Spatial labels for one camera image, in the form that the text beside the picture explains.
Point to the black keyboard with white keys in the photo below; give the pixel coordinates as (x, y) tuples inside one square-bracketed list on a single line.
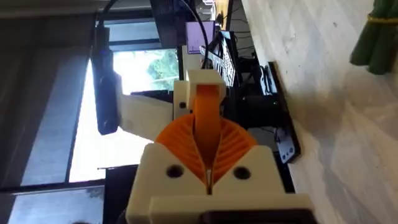
[(225, 62)]

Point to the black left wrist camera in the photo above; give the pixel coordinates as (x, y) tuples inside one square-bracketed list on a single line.
[(105, 93)]

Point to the green asparagus bundle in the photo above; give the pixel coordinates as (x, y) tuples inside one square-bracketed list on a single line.
[(377, 40)]

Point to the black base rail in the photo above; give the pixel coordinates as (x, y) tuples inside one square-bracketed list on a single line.
[(287, 137)]

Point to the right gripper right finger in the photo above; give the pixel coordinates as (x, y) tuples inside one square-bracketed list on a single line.
[(248, 180)]

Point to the monitor with purple screen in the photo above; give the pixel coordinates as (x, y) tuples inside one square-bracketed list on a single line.
[(199, 37)]

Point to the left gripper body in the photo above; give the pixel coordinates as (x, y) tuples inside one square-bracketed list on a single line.
[(146, 115)]

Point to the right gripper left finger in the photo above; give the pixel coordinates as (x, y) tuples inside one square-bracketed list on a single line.
[(155, 174)]

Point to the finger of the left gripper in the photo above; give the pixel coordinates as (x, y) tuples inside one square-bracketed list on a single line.
[(206, 102)]

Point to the black box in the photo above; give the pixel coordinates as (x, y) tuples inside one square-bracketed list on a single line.
[(119, 193)]

